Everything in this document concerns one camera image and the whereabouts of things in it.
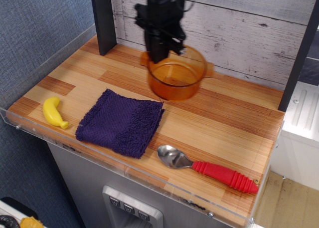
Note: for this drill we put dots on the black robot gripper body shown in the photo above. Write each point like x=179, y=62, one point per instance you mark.
x=163, y=16

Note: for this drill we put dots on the purple folded towel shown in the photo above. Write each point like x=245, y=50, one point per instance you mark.
x=125, y=125

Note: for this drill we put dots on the white ribbed plastic unit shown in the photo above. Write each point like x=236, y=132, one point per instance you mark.
x=296, y=152

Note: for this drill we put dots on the red handled metal spoon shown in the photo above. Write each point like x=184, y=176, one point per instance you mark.
x=176, y=159

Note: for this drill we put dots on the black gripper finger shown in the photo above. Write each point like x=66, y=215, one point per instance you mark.
x=157, y=47

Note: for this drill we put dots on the orange transparent plastic pot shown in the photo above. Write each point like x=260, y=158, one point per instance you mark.
x=177, y=77

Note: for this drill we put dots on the grey cabinet with dispenser panel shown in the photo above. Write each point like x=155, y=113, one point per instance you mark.
x=106, y=199

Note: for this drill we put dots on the black and yellow object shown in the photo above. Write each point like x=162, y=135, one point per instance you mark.
x=14, y=214

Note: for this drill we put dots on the yellow toy banana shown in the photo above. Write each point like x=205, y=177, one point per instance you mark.
x=51, y=114

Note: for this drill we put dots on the clear acrylic table guard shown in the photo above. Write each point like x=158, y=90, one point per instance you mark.
x=229, y=121

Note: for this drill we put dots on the black vertical post left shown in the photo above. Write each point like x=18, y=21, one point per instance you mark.
x=104, y=23

